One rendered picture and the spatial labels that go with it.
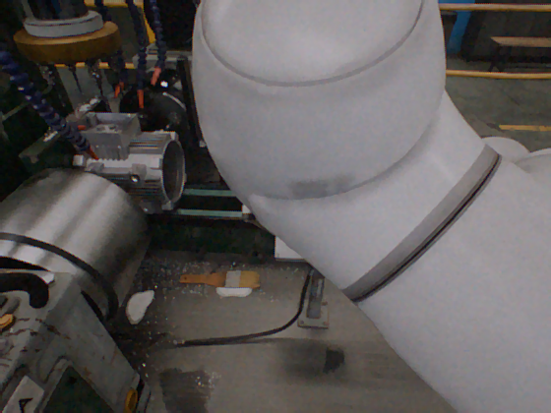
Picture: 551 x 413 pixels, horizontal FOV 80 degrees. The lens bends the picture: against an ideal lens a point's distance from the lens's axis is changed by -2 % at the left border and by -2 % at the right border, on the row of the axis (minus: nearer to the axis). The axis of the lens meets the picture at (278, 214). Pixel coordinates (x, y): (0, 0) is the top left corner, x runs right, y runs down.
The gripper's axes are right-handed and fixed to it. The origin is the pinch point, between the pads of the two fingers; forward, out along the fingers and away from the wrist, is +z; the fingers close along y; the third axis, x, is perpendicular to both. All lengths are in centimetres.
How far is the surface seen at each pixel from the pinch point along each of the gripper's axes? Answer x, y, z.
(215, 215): -8.7, 20.2, 31.9
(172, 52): -66, 43, 43
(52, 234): 2.9, 34.8, -4.4
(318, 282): 7.0, -5.0, 18.9
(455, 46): -371, -237, 395
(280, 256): 3.0, 2.4, 8.0
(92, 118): -28, 49, 19
